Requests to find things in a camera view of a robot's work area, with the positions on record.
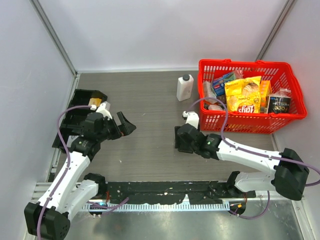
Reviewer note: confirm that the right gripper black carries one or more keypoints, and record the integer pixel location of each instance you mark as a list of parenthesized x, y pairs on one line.
[(177, 141)]

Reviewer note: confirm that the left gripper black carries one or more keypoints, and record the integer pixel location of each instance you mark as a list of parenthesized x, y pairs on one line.
[(126, 128)]

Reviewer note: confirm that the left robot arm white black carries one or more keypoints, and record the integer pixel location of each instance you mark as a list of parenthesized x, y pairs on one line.
[(51, 216)]

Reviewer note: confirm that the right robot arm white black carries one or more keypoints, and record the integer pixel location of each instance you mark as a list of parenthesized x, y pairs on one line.
[(283, 172)]

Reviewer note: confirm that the yellow card in tray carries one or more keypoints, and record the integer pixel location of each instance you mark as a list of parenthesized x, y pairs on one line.
[(95, 101)]

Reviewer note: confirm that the pale wrapped snack pack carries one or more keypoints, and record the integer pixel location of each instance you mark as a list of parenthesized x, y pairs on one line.
[(209, 94)]

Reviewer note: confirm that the white bottle black cap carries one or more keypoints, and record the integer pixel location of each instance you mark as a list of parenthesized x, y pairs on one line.
[(184, 87)]

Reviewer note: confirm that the blue box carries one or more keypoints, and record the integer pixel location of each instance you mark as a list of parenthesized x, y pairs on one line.
[(218, 86)]

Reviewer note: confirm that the yellow Lays chips bag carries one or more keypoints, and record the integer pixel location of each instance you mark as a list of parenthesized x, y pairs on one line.
[(243, 95)]

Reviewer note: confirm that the green sponge pack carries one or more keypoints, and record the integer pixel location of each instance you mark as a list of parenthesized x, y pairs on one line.
[(232, 76)]

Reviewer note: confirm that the orange snack box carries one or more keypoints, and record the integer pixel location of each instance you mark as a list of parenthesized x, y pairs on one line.
[(265, 91)]

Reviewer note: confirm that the black snack package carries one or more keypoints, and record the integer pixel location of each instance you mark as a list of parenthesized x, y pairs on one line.
[(279, 102)]

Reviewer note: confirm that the red plastic shopping basket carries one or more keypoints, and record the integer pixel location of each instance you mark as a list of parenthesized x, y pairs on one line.
[(280, 74)]

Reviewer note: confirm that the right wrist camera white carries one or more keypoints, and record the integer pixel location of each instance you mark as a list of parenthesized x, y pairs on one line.
[(191, 118)]

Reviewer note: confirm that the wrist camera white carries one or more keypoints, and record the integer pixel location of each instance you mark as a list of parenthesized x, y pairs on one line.
[(103, 109), (191, 118)]

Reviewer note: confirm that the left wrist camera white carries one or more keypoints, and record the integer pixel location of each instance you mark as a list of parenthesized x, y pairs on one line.
[(103, 109)]

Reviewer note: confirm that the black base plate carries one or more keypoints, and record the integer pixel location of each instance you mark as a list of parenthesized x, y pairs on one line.
[(172, 192)]

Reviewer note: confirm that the white cable duct rail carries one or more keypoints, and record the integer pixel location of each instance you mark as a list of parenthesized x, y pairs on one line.
[(185, 206)]

